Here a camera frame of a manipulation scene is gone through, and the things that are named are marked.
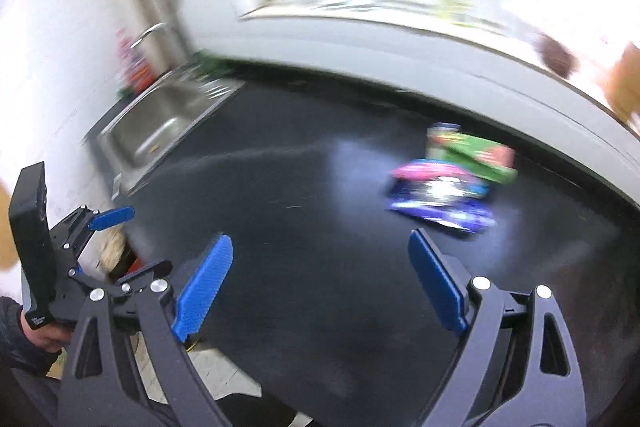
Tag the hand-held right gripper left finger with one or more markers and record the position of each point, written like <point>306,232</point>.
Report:
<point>202,287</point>

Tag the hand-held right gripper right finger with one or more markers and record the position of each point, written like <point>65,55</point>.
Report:
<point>435,282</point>

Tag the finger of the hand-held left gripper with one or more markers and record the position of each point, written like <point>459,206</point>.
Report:
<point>112,217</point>
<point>145,272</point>

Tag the purple foil packet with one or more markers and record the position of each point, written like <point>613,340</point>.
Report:
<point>445,214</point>

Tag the pink foil wrapper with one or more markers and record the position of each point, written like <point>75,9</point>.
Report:
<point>430,177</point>

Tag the green cartoon snack wrapper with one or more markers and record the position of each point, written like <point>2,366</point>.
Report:
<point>475,152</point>

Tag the person's left hand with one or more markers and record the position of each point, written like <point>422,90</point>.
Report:
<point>45,339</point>

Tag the tan object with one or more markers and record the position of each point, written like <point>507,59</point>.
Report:
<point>6,227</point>

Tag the stainless steel sink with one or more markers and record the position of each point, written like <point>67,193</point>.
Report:
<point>160,122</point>

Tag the person's dark pants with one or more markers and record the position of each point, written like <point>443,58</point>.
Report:
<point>260,409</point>

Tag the pink and red bottle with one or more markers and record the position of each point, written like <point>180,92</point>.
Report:
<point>136,64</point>

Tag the green scouring cloth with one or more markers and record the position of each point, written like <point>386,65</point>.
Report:
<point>212,66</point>

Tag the chrome faucet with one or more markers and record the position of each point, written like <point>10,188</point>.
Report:
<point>147,34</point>

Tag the clear jar of red spice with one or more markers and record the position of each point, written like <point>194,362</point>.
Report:
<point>556,54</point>

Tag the round wooden utensil holder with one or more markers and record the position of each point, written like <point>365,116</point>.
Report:
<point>625,82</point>

